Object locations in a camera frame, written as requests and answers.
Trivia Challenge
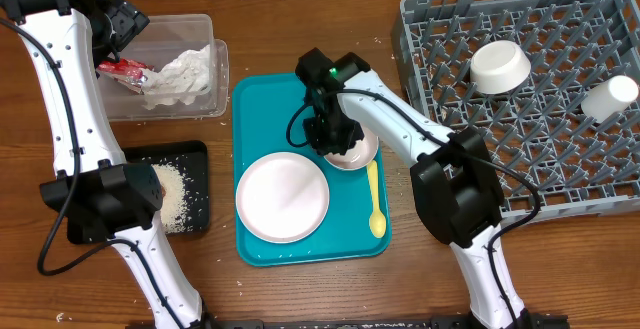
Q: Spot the black tray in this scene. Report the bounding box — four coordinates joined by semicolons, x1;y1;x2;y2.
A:
67;141;210;244

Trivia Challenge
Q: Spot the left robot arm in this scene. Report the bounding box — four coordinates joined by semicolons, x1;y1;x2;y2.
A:
1;0;216;328

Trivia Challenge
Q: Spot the yellow plastic spoon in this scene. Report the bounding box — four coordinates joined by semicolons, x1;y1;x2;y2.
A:
366;160;387;238

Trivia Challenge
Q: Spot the white napkin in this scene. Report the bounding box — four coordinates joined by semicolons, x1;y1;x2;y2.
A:
163;45;210;93
141;69;185;110

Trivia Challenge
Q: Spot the white cup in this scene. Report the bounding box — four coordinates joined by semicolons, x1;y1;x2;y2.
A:
581;75;639;123

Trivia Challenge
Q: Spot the clear plastic bin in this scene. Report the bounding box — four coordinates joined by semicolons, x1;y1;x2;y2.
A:
98;14;229;121

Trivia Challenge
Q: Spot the teal serving tray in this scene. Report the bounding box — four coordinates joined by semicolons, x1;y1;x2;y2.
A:
232;73;392;267

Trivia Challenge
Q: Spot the large white plate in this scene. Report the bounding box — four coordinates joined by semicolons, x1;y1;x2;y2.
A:
235;152;330;244

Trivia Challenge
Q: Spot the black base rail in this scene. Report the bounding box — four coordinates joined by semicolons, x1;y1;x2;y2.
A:
124;314;571;329

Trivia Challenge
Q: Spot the grey dishwasher rack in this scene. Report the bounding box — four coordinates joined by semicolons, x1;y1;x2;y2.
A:
392;0;639;220

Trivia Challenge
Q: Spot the red snack wrapper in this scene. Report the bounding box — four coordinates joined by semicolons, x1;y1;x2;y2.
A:
97;58;154;94

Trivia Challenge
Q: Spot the spilled rice pile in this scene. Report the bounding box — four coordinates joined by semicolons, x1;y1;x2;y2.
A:
152;164;190;234

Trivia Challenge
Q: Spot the pale green bowl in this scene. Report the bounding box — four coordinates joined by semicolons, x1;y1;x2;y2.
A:
470;40;531;95

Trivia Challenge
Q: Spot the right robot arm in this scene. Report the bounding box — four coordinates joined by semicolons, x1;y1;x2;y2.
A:
295;48;527;328

